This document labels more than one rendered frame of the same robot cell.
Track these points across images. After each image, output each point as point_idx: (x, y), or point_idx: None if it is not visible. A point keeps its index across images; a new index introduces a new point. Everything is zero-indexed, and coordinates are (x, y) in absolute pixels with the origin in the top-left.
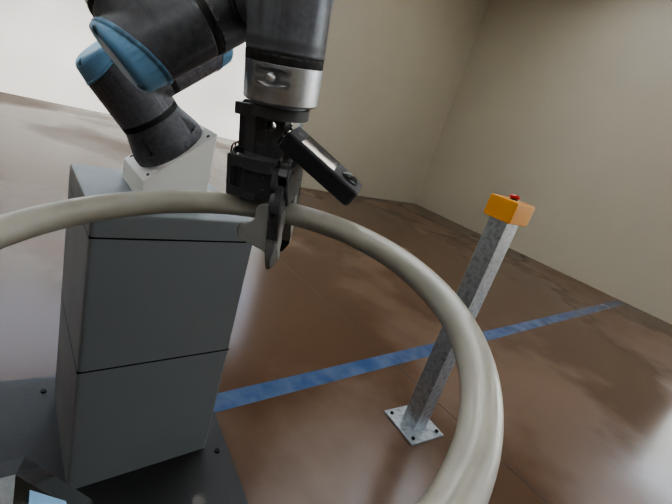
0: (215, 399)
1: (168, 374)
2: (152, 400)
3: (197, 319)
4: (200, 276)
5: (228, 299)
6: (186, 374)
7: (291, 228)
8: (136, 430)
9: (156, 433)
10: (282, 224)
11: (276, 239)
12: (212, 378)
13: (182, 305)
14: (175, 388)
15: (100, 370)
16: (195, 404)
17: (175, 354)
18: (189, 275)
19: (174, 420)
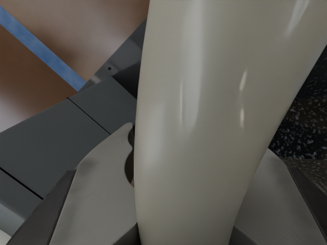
0: (93, 85)
1: (107, 120)
2: (120, 118)
3: (73, 131)
4: (49, 157)
5: (41, 123)
6: (99, 111)
7: (123, 148)
8: (132, 114)
9: (125, 104)
10: (263, 198)
11: (298, 170)
12: (87, 95)
13: (76, 148)
14: (108, 111)
15: (133, 153)
16: (103, 95)
17: (98, 126)
18: (57, 165)
19: (116, 100)
